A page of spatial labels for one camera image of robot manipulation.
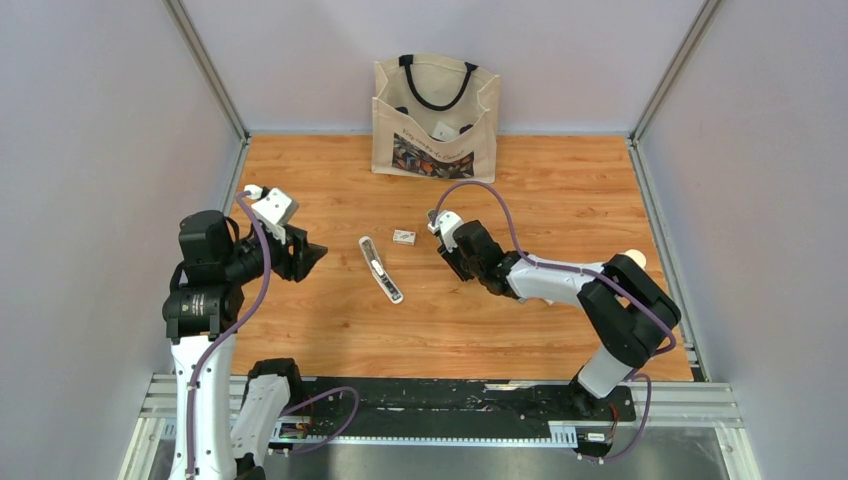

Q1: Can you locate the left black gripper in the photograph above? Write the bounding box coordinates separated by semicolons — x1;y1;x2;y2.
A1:
221;221;327;284

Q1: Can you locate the white stapler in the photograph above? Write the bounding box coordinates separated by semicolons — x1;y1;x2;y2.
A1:
358;236;404;304

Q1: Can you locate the white staples box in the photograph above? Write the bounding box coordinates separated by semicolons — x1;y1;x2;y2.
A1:
392;229;417;246

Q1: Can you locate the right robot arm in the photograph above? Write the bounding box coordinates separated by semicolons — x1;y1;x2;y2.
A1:
428;211;682;419

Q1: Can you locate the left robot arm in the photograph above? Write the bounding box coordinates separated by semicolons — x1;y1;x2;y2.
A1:
162;210;328;479

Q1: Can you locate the beige canvas tote bag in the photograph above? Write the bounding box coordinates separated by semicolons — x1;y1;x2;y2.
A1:
371;54;501;183

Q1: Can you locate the white plastic bottle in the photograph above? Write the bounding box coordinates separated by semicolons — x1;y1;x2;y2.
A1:
623;249;647;268

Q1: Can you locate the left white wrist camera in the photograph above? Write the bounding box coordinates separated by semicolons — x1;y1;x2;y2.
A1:
243;184;300;245

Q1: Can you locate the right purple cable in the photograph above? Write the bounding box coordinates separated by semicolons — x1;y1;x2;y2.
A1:
433;180;678;464

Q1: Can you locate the purple cable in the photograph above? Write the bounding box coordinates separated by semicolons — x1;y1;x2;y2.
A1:
185;190;361;480
433;180;678;464

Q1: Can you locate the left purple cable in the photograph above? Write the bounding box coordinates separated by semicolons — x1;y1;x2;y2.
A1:
185;190;361;480

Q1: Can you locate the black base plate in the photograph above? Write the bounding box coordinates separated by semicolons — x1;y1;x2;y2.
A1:
290;377;637;440

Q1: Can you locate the aluminium frame rail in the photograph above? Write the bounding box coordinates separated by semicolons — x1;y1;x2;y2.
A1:
115;374;763;480

